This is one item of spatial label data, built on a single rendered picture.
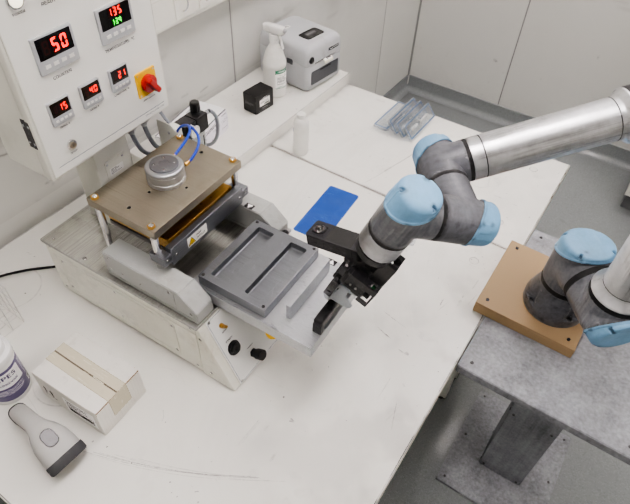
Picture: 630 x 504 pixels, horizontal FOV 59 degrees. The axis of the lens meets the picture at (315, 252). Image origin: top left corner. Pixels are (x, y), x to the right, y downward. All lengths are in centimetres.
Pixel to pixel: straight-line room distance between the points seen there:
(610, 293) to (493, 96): 248
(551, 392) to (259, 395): 65
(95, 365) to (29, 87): 56
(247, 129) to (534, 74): 199
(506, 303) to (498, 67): 223
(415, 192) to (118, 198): 61
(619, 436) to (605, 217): 189
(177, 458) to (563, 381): 86
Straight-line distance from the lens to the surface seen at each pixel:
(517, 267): 153
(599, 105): 104
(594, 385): 144
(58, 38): 110
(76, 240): 138
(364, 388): 127
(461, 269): 154
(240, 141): 183
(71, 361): 128
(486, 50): 348
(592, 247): 132
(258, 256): 117
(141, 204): 114
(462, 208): 87
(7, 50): 105
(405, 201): 80
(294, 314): 110
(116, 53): 119
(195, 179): 118
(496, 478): 208
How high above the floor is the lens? 185
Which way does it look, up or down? 46 degrees down
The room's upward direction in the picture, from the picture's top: 3 degrees clockwise
